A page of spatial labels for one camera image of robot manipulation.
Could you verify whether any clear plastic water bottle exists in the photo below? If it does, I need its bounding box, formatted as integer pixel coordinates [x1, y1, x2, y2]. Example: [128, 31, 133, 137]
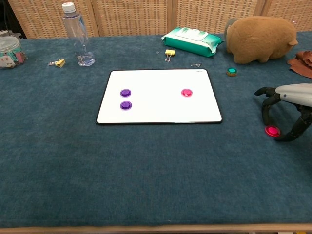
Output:
[61, 2, 95, 67]

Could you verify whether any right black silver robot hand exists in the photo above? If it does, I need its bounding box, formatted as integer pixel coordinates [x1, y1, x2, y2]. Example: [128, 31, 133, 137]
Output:
[254, 83, 312, 142]

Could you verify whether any brown suede cloth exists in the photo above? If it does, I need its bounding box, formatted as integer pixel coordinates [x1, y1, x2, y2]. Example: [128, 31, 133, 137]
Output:
[287, 50, 312, 79]

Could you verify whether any brown plush toy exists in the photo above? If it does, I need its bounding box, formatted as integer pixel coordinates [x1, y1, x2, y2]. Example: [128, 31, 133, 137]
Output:
[226, 16, 299, 65]

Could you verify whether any white board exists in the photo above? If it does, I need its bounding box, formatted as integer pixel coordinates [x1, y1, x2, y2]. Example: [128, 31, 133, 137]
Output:
[95, 69, 223, 126]

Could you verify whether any blue felt table cover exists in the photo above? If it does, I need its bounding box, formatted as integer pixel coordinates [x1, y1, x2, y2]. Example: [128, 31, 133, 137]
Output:
[0, 31, 312, 229]

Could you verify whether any clear jar of binder clips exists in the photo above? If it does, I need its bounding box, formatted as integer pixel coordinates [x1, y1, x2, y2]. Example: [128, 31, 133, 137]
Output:
[0, 36, 28, 70]

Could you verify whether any woven folding screen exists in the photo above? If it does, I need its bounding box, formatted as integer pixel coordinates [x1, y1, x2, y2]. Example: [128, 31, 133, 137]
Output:
[7, 0, 312, 39]

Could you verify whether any green wet wipes pack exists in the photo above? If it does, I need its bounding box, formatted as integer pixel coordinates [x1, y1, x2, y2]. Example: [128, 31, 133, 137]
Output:
[161, 27, 225, 58]

